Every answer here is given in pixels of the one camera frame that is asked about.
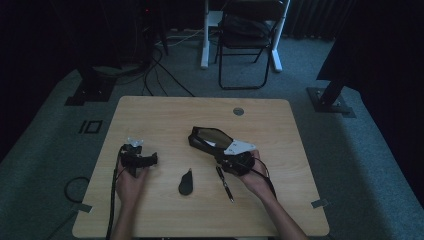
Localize grey floor tape strip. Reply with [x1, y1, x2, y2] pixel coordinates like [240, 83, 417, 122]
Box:
[310, 198, 329, 209]

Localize dark curtain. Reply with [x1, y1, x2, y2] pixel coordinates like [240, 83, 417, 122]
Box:
[286, 0, 354, 41]

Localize black floor cables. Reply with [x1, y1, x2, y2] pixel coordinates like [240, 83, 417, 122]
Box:
[141, 49, 196, 98]

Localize black pen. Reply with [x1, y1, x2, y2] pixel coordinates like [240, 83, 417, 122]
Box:
[215, 165, 235, 204]

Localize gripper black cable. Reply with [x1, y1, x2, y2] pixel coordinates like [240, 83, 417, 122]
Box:
[105, 148, 126, 240]
[251, 156, 278, 199]

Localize person's left hand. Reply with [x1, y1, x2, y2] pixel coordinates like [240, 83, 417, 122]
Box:
[114, 164, 151, 208]

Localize person's right hand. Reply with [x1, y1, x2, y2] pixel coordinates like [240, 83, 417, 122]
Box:
[238, 149, 273, 201]

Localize black teardrop-shaped tool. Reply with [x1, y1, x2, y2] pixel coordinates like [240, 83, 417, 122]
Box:
[177, 167, 194, 197]

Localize black stand base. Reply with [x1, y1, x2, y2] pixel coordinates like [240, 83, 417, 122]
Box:
[306, 79, 357, 118]
[64, 64, 118, 107]

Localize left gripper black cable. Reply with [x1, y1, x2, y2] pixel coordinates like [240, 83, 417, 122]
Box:
[105, 148, 126, 240]

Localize dark bag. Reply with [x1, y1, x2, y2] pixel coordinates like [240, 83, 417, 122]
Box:
[222, 13, 273, 39]

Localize white desk frame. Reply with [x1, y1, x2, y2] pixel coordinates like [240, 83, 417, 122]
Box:
[199, 0, 292, 73]

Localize black pencil case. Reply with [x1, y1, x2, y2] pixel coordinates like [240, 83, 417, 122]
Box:
[187, 125, 234, 159]

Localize black folding chair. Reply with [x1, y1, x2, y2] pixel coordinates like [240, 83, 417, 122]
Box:
[214, 0, 286, 91]

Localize dark equipment rack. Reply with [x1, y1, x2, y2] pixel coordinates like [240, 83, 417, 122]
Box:
[131, 0, 169, 68]

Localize white floor cable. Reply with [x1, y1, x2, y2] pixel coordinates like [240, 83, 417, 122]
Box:
[154, 28, 206, 48]

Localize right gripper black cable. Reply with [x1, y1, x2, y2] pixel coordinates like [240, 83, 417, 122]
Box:
[251, 156, 278, 199]

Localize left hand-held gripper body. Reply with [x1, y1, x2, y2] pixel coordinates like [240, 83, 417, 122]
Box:
[119, 136, 149, 178]

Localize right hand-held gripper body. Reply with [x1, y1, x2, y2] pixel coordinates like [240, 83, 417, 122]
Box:
[218, 139, 258, 177]

